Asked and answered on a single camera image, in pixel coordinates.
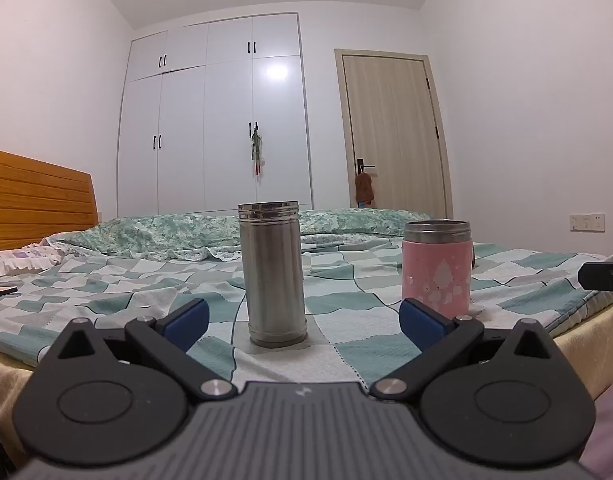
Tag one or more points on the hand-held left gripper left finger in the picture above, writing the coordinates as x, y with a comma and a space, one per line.
189, 324

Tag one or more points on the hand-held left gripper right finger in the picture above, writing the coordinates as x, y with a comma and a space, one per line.
420, 326

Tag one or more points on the tall steel thermos flask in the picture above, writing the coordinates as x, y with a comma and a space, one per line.
272, 275

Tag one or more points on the pink cup with steel rim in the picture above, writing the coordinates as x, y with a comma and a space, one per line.
436, 280

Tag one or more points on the checkered green bedsheet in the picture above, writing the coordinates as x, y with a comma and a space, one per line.
136, 290

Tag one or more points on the yellow mattress cover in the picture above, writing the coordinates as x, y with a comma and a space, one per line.
588, 340

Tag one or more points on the green floral quilt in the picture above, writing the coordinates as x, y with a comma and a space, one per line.
161, 230

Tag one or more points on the brown hanging bag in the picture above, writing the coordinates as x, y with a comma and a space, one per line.
365, 189

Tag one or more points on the purple cloth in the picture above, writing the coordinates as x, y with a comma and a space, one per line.
611, 435

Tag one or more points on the floral pillow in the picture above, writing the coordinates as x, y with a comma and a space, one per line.
16, 260

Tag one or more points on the green hanging ornament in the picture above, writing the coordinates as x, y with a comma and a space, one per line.
256, 152

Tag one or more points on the white wardrobe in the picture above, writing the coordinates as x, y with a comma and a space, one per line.
186, 135

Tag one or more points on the wooden headboard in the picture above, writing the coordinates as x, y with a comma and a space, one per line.
36, 200

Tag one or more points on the light wooden door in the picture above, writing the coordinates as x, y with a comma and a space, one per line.
386, 120

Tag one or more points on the white wall socket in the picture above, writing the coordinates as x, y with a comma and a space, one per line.
586, 222

